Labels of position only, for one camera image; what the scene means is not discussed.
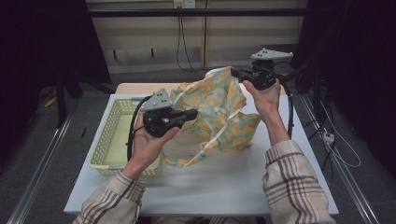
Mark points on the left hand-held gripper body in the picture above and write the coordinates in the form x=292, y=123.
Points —
x=157, y=121

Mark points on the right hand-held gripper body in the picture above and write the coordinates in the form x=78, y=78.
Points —
x=263, y=77

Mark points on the orange floral cloth bag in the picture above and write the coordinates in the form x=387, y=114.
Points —
x=214, y=102

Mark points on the pale yellow plastic basket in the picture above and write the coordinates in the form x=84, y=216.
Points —
x=115, y=146

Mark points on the person's right hand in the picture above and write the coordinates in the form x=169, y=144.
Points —
x=266, y=99

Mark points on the person's left hand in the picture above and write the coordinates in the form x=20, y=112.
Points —
x=146, y=149

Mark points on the black metal bar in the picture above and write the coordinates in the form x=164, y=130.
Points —
x=199, y=12

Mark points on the white power strip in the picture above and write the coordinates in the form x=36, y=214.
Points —
x=329, y=137

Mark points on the black metal stand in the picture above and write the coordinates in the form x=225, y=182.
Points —
x=60, y=99

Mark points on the dark curtain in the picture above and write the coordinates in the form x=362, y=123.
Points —
x=37, y=46
x=361, y=62

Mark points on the white wall socket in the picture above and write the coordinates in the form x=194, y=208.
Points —
x=184, y=3

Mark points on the metal floor rail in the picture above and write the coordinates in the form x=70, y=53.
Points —
x=40, y=168
x=342, y=168

